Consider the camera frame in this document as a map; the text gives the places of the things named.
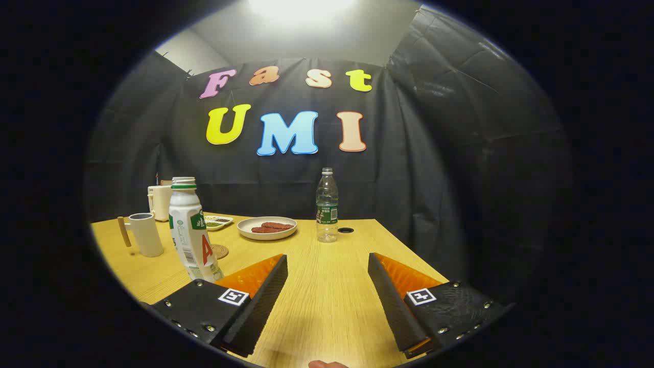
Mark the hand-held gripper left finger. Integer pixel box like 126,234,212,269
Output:
146,254,288,358

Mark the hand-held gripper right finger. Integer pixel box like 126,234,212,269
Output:
368,252,514,359

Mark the white juice bottle green label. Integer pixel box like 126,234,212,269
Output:
169,177,224,283

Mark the white cup wooden handle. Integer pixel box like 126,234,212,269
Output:
117,213,165,258

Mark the clear plastic water bottle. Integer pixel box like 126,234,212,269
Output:
316,168,339,243

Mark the wooden table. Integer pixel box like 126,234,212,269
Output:
91,213,450,368

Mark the white round plate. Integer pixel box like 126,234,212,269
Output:
237,216,298,241

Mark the white divided bean dish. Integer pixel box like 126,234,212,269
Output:
203,215,233,232

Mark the black backdrop cloth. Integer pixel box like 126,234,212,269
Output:
84,5,573,307

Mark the cream toaster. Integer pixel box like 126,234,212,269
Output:
148,180,173,222

